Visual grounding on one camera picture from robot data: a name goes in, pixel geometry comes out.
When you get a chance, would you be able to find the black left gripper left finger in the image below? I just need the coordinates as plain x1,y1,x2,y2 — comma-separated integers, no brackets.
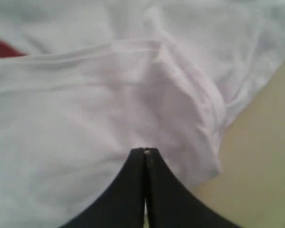
62,148,145,228

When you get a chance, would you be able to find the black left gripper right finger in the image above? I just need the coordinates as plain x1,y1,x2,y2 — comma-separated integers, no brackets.
144,148,237,228

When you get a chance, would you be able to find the white t-shirt red lettering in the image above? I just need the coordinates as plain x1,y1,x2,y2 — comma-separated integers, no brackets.
0,0,285,228

